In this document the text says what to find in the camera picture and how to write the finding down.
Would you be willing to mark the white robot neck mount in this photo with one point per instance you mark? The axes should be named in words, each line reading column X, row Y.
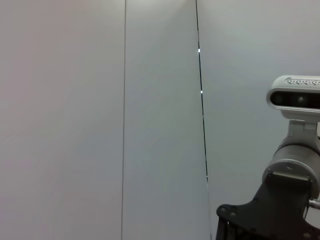
column 300, row 130

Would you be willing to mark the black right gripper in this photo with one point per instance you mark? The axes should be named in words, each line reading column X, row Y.
column 275, row 217

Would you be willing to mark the silver robot head camera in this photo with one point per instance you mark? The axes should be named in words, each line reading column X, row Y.
column 295, row 100

